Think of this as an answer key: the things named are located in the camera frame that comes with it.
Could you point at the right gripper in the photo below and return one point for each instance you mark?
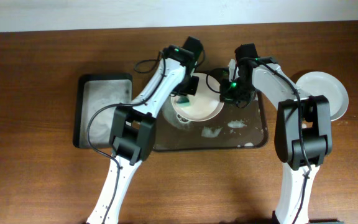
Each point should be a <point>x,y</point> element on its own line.
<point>229,92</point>

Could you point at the pink white plate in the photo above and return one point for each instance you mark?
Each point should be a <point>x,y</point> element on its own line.
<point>202,106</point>

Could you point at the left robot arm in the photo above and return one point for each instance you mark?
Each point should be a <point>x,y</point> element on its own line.
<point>133,127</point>

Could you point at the dark brown serving tray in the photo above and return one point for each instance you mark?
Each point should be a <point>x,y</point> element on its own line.
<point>233,127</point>

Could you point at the pale green plate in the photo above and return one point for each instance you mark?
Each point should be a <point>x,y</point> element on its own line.
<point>321,83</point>

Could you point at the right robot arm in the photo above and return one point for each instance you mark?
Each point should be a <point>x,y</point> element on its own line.
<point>302,134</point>

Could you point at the green yellow sponge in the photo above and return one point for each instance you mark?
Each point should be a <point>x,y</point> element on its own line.
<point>183,101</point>

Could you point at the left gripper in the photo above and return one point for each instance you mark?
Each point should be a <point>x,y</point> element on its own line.
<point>186,88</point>

